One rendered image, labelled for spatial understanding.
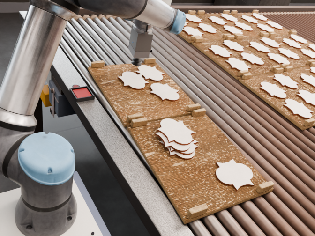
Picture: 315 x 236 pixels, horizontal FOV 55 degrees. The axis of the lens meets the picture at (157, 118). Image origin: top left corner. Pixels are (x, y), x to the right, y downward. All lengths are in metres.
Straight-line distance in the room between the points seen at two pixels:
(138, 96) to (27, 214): 0.66
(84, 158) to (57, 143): 1.52
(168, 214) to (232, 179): 0.25
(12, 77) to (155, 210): 0.50
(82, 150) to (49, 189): 1.60
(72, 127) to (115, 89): 1.26
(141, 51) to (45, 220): 0.73
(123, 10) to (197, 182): 0.55
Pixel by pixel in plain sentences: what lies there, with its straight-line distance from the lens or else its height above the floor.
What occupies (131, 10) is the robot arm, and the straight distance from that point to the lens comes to 0.71.
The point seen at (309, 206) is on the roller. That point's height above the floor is 0.92.
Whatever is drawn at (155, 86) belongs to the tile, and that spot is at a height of 0.94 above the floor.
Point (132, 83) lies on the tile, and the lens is 1.30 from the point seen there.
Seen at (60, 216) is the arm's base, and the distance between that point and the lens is 0.79.
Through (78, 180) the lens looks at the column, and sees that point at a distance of 0.98.
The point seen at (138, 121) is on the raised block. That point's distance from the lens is 1.07.
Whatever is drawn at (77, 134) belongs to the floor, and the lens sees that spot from 2.41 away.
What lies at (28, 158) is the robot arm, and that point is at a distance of 0.68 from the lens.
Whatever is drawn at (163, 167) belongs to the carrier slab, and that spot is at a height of 0.94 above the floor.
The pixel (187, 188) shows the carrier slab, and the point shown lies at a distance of 0.94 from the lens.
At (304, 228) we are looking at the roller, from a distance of 1.05.
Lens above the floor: 1.63
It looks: 37 degrees down
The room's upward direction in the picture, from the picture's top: 15 degrees clockwise
